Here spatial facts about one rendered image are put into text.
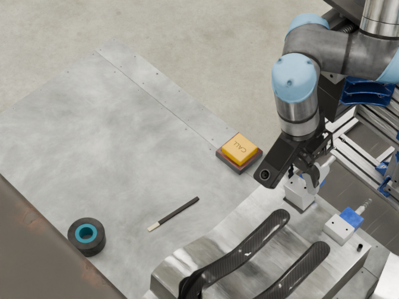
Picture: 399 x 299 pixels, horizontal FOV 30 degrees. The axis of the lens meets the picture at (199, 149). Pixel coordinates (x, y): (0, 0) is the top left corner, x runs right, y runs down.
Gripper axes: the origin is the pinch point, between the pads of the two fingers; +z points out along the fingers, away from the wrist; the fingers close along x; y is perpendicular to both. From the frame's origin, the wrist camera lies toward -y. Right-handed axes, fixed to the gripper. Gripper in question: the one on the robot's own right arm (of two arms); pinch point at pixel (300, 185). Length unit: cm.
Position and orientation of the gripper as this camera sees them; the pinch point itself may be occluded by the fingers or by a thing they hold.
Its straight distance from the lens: 155.9
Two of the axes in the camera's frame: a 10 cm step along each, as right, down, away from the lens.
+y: 6.9, -6.5, 3.0
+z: 1.8, 5.7, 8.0
